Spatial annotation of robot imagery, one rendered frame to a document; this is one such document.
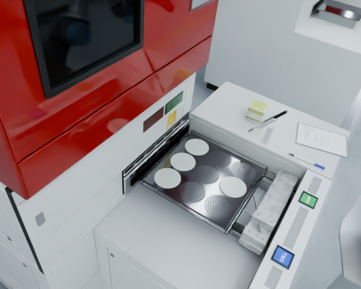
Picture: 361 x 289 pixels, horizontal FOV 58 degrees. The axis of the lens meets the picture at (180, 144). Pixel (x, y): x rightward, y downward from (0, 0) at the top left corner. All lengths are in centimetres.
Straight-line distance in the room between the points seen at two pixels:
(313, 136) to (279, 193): 32
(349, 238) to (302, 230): 29
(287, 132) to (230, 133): 25
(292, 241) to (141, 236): 50
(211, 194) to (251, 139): 31
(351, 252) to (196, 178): 61
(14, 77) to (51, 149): 20
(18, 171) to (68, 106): 16
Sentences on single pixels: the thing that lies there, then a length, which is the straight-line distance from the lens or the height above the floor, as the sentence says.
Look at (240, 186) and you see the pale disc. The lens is 125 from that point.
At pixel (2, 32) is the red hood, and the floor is 159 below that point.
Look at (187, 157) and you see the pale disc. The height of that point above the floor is 90.
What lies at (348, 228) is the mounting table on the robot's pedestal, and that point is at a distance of 142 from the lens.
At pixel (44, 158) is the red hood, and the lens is 75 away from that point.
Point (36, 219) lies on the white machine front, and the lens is 93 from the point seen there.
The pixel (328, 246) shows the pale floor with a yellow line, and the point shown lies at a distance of 241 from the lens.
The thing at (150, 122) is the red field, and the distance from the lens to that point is 114.
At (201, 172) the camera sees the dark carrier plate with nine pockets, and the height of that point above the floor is 90.
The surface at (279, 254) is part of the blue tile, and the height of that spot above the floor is 96.
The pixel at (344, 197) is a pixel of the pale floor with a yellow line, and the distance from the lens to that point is 275.
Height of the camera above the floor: 182
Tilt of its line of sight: 43 degrees down
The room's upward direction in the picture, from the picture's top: 7 degrees clockwise
